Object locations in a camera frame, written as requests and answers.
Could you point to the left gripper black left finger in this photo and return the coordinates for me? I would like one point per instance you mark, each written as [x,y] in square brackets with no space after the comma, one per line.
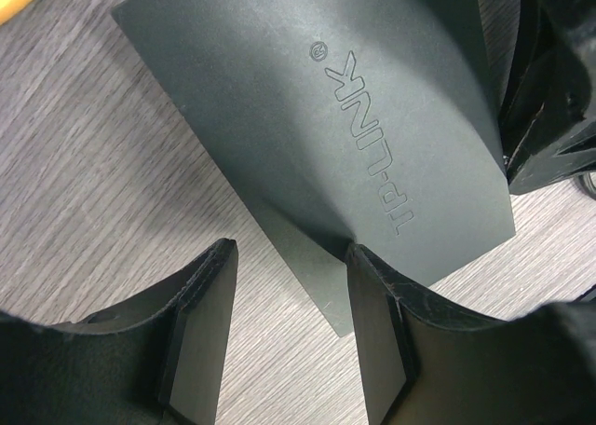
[154,358]

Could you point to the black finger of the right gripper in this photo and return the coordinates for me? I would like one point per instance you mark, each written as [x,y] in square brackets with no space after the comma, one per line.
[543,142]

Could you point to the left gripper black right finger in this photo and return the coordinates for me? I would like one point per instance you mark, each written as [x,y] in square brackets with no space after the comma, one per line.
[424,359]

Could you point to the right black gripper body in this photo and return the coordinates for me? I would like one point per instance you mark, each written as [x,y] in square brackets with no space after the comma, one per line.
[573,22]

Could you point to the black network switch box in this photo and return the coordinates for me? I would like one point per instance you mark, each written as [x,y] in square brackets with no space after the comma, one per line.
[340,121]

